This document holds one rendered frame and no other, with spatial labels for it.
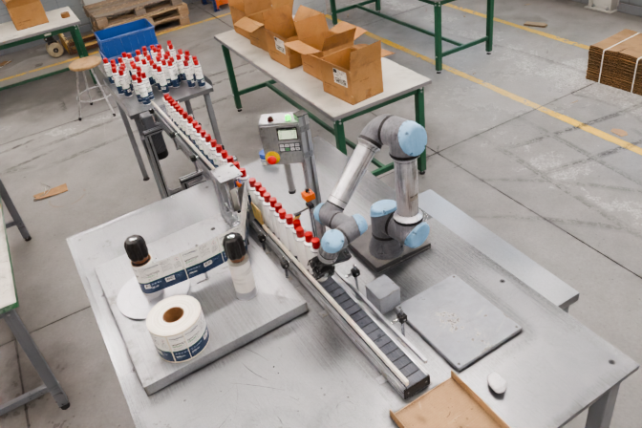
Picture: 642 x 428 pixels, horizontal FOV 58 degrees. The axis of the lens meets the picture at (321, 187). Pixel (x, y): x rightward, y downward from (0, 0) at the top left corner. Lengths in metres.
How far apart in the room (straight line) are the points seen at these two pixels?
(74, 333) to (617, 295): 3.18
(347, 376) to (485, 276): 0.72
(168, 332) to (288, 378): 0.46
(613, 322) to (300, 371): 1.93
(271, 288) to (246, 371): 0.37
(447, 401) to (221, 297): 0.98
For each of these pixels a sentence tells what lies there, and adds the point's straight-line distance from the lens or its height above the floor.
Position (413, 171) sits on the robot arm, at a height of 1.32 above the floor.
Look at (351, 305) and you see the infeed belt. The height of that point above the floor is 0.88.
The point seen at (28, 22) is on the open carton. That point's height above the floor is 0.84.
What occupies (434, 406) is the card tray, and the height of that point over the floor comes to 0.83.
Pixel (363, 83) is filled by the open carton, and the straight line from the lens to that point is 3.92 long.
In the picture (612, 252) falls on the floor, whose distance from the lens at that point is 3.97.
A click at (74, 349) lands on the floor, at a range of 3.87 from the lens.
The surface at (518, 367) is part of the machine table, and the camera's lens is 2.18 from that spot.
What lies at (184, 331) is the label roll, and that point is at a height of 1.02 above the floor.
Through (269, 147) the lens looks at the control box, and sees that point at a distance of 2.36.
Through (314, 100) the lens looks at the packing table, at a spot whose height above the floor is 0.78.
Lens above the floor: 2.53
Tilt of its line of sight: 34 degrees down
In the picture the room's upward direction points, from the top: 9 degrees counter-clockwise
